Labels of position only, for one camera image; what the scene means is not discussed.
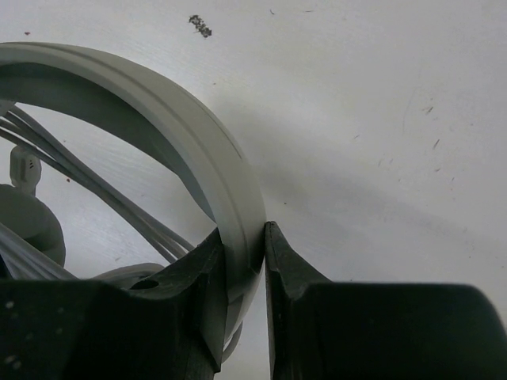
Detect white grey headphones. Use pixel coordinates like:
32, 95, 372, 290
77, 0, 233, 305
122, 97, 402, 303
1, 42, 266, 358

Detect grey headphone cable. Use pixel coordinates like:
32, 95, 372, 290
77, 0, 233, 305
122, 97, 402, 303
0, 101, 196, 280

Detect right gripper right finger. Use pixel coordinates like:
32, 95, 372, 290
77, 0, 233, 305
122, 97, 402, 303
265, 222, 506, 379

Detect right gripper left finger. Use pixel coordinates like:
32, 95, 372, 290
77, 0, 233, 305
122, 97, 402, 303
1, 232, 227, 379

